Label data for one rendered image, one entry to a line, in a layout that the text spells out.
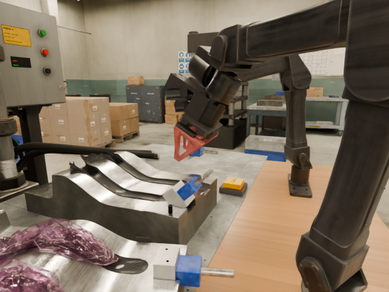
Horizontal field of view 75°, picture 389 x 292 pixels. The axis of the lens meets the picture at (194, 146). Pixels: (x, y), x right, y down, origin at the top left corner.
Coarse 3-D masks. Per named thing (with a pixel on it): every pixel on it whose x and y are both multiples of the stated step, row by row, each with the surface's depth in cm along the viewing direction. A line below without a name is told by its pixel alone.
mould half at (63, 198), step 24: (120, 168) 77; (144, 168) 82; (24, 192) 73; (48, 192) 73; (72, 192) 65; (96, 192) 64; (216, 192) 77; (48, 216) 71; (72, 216) 67; (96, 216) 63; (120, 216) 60; (144, 216) 57; (168, 216) 54; (192, 216) 60; (168, 240) 55
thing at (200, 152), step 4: (180, 144) 88; (180, 148) 88; (200, 148) 86; (180, 152) 88; (196, 152) 86; (200, 152) 86; (204, 152) 87; (208, 152) 86; (212, 152) 86; (216, 152) 85; (188, 156) 87; (192, 156) 90
